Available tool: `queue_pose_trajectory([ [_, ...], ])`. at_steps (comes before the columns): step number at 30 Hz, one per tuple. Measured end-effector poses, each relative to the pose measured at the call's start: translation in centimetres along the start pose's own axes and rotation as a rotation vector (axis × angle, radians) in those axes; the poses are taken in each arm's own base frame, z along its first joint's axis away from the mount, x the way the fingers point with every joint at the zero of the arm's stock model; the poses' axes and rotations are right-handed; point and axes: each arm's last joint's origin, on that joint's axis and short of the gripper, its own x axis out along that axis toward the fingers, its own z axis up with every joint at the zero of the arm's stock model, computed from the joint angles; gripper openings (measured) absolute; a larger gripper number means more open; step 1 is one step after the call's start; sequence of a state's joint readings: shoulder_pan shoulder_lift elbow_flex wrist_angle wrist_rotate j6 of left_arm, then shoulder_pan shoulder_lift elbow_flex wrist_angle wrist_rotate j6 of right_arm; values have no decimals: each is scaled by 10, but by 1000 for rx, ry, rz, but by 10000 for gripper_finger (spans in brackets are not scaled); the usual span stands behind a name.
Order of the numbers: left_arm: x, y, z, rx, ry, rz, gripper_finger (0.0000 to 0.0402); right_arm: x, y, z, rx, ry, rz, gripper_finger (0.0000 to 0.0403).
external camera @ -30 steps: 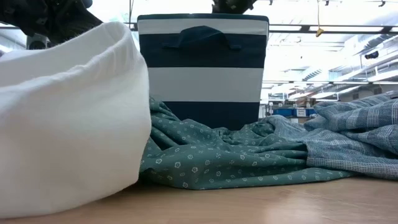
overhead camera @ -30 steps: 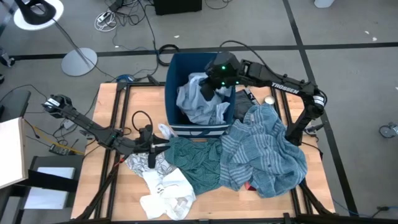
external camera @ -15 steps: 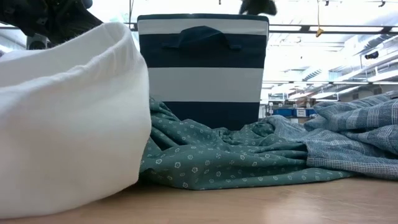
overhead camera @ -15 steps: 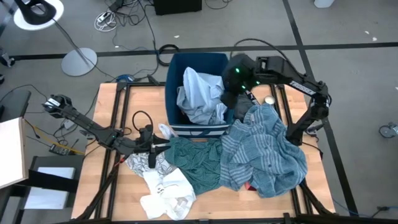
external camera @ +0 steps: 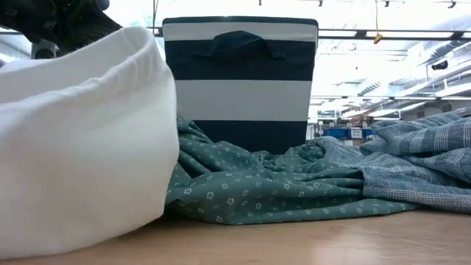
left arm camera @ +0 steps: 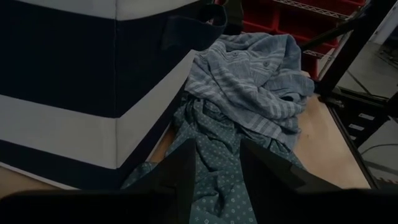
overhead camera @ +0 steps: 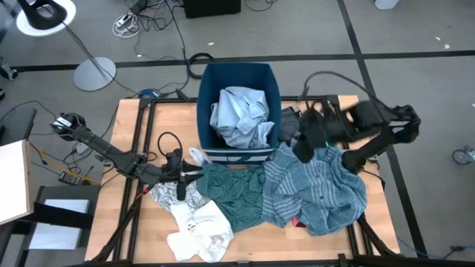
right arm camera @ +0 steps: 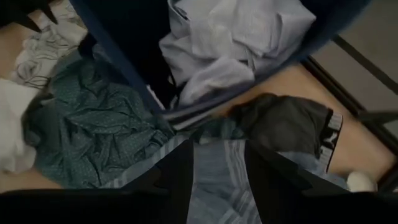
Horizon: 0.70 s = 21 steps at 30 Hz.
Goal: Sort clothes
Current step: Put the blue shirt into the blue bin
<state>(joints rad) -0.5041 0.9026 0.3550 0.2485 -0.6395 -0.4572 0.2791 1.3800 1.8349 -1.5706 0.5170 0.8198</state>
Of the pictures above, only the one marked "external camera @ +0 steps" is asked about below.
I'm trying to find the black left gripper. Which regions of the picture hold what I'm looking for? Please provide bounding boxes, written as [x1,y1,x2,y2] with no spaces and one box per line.
[0,0,123,57]

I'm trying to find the white garment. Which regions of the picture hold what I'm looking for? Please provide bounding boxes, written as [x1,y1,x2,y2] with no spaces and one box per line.
[0,25,180,260]

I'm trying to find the green floral cloth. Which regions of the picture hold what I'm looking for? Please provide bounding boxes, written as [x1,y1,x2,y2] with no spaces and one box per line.
[164,116,420,226]

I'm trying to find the blue plaid cloth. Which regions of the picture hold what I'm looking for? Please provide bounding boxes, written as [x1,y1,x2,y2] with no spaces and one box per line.
[318,110,471,214]

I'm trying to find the grey speaker box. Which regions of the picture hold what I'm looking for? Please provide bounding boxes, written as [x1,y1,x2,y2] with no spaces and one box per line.
[31,39,60,60]

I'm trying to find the navy white striped fabric bin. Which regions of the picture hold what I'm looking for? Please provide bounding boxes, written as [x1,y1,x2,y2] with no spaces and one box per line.
[161,15,319,155]

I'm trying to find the blue storage bins with label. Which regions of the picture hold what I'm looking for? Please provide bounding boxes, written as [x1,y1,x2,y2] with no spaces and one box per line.
[322,127,375,140]

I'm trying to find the thin hanging cable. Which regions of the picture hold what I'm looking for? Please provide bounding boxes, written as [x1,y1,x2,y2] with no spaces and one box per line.
[151,0,160,38]

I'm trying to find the yellow hanging cord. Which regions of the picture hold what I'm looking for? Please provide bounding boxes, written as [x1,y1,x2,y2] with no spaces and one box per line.
[373,0,384,45]

